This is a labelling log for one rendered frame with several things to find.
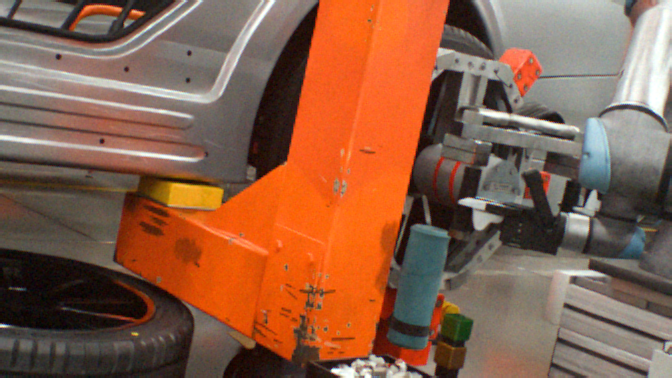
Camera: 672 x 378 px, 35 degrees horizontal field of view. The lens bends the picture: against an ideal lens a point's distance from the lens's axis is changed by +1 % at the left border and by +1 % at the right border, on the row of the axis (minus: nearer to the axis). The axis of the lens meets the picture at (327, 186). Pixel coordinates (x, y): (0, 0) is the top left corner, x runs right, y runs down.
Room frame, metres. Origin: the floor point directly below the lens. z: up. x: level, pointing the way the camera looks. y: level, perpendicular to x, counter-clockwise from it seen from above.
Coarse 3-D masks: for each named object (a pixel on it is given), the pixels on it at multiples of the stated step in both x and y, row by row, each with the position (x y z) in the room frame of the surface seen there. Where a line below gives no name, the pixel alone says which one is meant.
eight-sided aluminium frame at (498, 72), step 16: (448, 64) 2.31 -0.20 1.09; (464, 64) 2.35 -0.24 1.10; (480, 64) 2.38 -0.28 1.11; (496, 64) 2.42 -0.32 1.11; (432, 80) 2.29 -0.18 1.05; (496, 80) 2.44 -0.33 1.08; (512, 80) 2.46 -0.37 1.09; (496, 96) 2.50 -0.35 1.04; (512, 96) 2.47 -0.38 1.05; (512, 112) 2.48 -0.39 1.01; (512, 160) 2.57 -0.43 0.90; (528, 160) 2.54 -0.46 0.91; (496, 224) 2.54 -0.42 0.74; (480, 240) 2.53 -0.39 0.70; (496, 240) 2.51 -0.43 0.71; (464, 256) 2.51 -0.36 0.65; (480, 256) 2.48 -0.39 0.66; (400, 272) 2.30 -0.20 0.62; (448, 272) 2.43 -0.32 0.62; (464, 272) 2.45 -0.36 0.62; (448, 288) 2.42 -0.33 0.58
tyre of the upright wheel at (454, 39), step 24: (456, 48) 2.44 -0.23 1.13; (480, 48) 2.50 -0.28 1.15; (288, 72) 2.39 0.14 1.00; (288, 96) 2.35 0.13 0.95; (264, 120) 2.38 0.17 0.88; (288, 120) 2.31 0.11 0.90; (264, 144) 2.37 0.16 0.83; (288, 144) 2.30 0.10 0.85; (504, 144) 2.61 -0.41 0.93; (264, 168) 2.36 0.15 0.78
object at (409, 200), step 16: (432, 96) 2.47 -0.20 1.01; (432, 112) 2.46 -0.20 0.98; (432, 128) 2.46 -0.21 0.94; (496, 144) 2.59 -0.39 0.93; (416, 192) 2.47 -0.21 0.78; (416, 208) 2.70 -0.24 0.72; (432, 208) 2.67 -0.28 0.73; (448, 208) 2.64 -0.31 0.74; (400, 224) 2.45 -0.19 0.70; (432, 224) 2.63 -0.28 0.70; (448, 224) 2.60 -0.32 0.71; (400, 240) 2.44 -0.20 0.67; (400, 256) 2.51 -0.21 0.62
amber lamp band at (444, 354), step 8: (440, 344) 1.78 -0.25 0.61; (440, 352) 1.77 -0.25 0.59; (448, 352) 1.76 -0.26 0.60; (456, 352) 1.76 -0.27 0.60; (464, 352) 1.77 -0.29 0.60; (440, 360) 1.77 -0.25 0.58; (448, 360) 1.76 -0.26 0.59; (456, 360) 1.76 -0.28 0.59; (464, 360) 1.78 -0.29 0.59; (448, 368) 1.76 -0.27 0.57; (456, 368) 1.77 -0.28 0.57
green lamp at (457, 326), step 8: (448, 320) 1.77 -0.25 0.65; (456, 320) 1.76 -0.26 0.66; (464, 320) 1.76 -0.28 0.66; (472, 320) 1.78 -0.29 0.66; (440, 328) 1.78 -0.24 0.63; (448, 328) 1.77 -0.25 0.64; (456, 328) 1.76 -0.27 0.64; (464, 328) 1.77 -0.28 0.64; (448, 336) 1.77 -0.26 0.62; (456, 336) 1.76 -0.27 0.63; (464, 336) 1.77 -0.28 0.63
